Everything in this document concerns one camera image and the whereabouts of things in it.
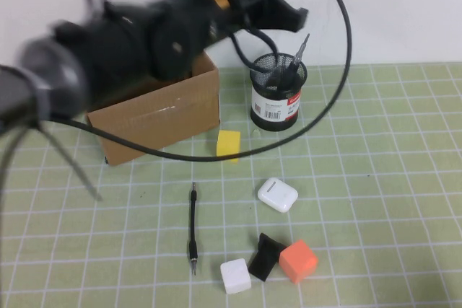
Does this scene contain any white earbuds case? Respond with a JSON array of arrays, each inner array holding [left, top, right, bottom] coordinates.
[[257, 177, 300, 214]]

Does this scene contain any green checked table cloth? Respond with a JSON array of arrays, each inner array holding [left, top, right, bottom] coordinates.
[[0, 63, 462, 308]]

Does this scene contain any thick black camera cable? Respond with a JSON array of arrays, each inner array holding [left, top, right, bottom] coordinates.
[[50, 0, 354, 162]]

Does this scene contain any white foam block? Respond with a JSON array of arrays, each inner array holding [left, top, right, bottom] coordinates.
[[219, 258, 253, 295]]

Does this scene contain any orange foam block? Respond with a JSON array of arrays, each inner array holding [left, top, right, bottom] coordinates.
[[279, 238, 319, 284]]

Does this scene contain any brown cardboard box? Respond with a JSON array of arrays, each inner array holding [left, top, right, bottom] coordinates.
[[85, 50, 221, 167]]

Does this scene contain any yellow foam block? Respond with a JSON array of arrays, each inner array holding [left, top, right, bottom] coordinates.
[[215, 129, 242, 164]]

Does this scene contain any black foam block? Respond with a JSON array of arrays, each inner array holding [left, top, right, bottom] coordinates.
[[248, 232, 288, 282]]

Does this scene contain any dark cable tie tail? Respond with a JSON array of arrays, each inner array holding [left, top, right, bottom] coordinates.
[[34, 120, 103, 201]]

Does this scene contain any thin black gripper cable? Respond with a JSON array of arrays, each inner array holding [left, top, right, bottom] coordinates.
[[230, 28, 281, 75]]

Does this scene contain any black mesh pen holder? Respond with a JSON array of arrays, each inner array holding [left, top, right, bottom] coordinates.
[[249, 53, 309, 132]]

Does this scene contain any black-handled screwdriver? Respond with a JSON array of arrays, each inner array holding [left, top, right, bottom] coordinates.
[[284, 32, 311, 85]]

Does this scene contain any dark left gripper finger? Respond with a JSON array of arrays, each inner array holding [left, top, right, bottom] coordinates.
[[259, 0, 310, 33]]

